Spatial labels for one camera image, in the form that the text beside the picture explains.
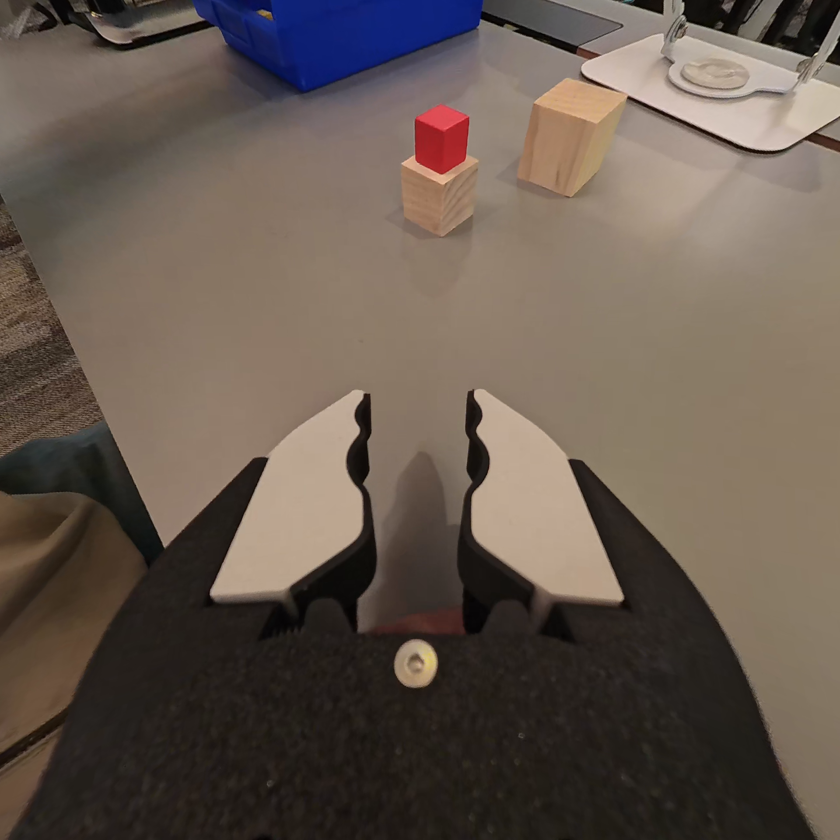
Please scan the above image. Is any large wooden cube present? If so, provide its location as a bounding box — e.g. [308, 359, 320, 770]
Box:
[518, 78, 628, 198]

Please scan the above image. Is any blue plastic bin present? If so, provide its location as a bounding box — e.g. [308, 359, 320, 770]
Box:
[195, 0, 484, 93]

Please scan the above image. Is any red wooden cube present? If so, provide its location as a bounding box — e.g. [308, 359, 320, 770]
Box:
[415, 105, 471, 173]

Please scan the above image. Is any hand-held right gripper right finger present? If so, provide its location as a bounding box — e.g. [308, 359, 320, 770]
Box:
[457, 389, 626, 613]

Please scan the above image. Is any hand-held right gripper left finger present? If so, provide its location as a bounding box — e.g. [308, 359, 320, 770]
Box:
[209, 390, 378, 613]

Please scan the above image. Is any white folding stand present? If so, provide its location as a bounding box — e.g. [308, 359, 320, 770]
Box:
[582, 0, 840, 153]

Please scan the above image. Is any medium wooden cube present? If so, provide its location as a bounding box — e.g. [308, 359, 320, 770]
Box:
[401, 155, 479, 237]

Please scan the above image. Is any black office chair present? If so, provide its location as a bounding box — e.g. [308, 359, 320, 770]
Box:
[683, 0, 840, 67]

